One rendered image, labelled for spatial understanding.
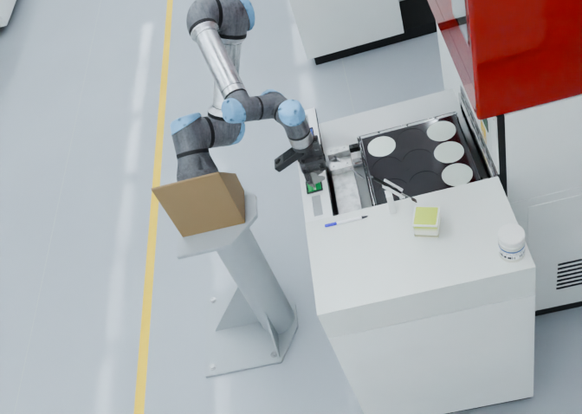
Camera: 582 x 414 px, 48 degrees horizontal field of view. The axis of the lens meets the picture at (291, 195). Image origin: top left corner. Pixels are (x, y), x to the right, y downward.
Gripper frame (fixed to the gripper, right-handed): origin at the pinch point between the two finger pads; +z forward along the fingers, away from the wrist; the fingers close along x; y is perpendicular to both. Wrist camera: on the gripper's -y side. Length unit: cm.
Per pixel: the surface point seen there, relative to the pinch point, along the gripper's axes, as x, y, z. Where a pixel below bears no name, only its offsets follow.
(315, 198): -5.2, 0.5, 1.9
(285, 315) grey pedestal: 6, -33, 86
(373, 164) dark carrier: 9.1, 21.9, 7.5
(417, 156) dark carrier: 7.7, 37.4, 7.6
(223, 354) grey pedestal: -1, -66, 96
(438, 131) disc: 17, 47, 7
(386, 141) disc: 18.4, 28.3, 7.5
